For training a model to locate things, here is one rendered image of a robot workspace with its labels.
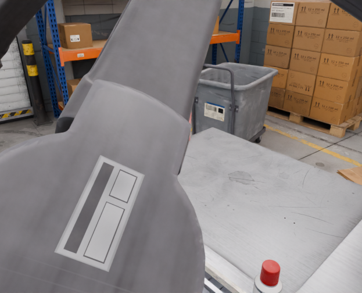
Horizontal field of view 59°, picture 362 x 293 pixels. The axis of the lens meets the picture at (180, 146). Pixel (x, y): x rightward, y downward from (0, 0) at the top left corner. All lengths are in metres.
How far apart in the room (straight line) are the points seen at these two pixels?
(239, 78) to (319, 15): 1.06
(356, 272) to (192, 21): 0.87
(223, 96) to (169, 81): 2.71
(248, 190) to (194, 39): 1.12
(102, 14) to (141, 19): 4.67
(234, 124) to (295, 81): 1.44
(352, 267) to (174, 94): 0.89
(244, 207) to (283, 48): 3.18
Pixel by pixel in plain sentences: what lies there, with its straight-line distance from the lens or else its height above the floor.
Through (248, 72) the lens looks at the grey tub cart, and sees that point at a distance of 3.55.
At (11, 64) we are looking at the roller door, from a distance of 4.46.
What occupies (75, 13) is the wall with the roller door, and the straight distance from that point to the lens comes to 4.73.
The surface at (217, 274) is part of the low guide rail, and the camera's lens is 0.84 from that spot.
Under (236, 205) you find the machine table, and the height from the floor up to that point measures 0.83.
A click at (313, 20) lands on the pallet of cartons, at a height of 1.22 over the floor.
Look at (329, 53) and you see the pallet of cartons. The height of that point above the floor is 0.90.
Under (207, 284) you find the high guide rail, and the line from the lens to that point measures 0.76.
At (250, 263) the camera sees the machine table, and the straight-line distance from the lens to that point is 1.00.
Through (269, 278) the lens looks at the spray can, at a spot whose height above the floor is 1.07.
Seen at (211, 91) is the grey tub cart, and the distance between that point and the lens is 2.91.
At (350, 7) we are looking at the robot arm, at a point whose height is 1.52.
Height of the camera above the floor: 1.54
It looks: 26 degrees down
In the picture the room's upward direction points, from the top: straight up
